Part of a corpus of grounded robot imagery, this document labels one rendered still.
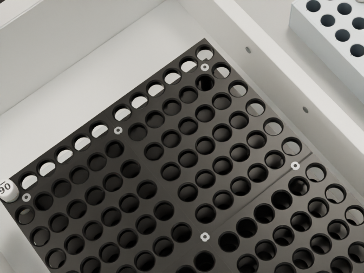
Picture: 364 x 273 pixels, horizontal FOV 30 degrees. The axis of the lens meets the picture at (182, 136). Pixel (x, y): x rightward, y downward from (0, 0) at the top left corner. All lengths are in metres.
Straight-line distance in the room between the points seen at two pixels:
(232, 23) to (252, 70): 0.04
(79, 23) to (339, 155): 0.21
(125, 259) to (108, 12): 0.20
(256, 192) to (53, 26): 0.19
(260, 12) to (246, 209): 0.27
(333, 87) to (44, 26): 0.26
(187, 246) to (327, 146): 0.13
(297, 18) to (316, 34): 0.03
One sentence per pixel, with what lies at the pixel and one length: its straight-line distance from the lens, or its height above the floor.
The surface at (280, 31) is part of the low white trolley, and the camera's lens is 0.64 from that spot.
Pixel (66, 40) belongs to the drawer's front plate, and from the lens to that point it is 0.53.
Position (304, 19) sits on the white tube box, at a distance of 0.61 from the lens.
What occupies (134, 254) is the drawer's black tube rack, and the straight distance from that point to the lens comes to 0.43.
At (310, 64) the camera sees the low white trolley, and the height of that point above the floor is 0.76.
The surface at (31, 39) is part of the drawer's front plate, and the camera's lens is 0.50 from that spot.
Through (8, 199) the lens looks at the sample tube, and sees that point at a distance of 0.45.
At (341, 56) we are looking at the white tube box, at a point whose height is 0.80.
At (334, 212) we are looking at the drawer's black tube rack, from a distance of 0.43.
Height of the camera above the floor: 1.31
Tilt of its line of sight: 67 degrees down
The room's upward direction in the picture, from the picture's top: 11 degrees counter-clockwise
